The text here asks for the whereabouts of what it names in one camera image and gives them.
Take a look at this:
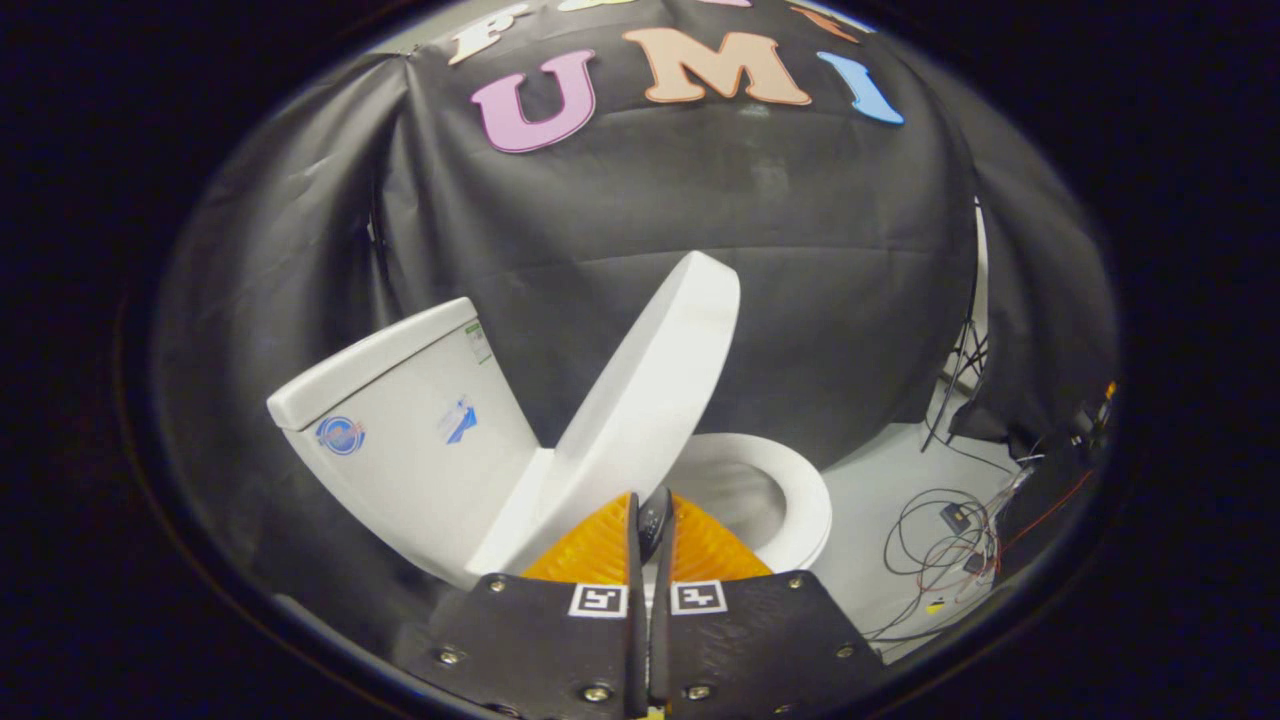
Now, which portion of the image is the white toilet tank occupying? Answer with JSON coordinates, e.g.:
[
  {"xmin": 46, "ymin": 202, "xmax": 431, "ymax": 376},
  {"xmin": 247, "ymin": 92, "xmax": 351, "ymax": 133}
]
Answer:
[{"xmin": 267, "ymin": 297, "xmax": 541, "ymax": 591}]

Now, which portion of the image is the white toilet seat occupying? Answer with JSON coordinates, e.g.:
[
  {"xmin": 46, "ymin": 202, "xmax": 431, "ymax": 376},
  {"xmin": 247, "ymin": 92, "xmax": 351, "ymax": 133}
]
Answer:
[{"xmin": 690, "ymin": 433, "xmax": 833, "ymax": 573}]

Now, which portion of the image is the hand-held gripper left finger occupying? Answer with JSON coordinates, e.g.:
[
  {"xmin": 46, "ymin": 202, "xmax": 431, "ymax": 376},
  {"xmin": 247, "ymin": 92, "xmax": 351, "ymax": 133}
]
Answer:
[{"xmin": 400, "ymin": 492, "xmax": 646, "ymax": 719}]

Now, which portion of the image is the thin red cable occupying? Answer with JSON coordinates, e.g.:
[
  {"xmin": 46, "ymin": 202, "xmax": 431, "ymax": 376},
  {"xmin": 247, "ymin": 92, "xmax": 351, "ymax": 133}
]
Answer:
[{"xmin": 915, "ymin": 468, "xmax": 1096, "ymax": 601}]

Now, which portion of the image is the dark floor equipment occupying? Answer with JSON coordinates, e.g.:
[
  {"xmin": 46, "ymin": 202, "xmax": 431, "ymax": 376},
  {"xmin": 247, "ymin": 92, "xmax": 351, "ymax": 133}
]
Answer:
[{"xmin": 1000, "ymin": 380, "xmax": 1119, "ymax": 561}]

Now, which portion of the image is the black backdrop cloth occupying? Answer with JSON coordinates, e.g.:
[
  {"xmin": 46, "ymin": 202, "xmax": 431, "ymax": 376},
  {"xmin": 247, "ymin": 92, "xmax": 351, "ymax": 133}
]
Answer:
[{"xmin": 155, "ymin": 0, "xmax": 1119, "ymax": 661}]

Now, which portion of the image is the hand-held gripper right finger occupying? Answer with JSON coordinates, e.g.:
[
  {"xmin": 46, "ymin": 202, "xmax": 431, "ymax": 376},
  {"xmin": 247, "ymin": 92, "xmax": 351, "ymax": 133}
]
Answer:
[{"xmin": 650, "ymin": 492, "xmax": 886, "ymax": 719}]

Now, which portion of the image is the coiled black cable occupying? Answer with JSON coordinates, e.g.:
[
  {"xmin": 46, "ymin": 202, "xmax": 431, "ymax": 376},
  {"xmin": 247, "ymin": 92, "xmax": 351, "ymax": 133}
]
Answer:
[{"xmin": 885, "ymin": 488, "xmax": 1001, "ymax": 581}]

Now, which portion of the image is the white toilet lid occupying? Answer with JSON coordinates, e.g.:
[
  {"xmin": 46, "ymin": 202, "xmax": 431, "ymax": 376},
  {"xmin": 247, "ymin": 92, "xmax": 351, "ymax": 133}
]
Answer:
[{"xmin": 465, "ymin": 250, "xmax": 742, "ymax": 578}]

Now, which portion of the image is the black lid pull tab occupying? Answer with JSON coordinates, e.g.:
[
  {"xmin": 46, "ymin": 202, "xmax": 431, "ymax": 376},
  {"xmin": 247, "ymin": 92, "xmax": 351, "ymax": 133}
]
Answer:
[{"xmin": 637, "ymin": 487, "xmax": 674, "ymax": 563}]

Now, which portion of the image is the white toilet bowl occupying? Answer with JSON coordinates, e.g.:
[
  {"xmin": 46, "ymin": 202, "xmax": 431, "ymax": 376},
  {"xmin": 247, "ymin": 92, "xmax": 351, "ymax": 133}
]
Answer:
[{"xmin": 672, "ymin": 455, "xmax": 796, "ymax": 561}]

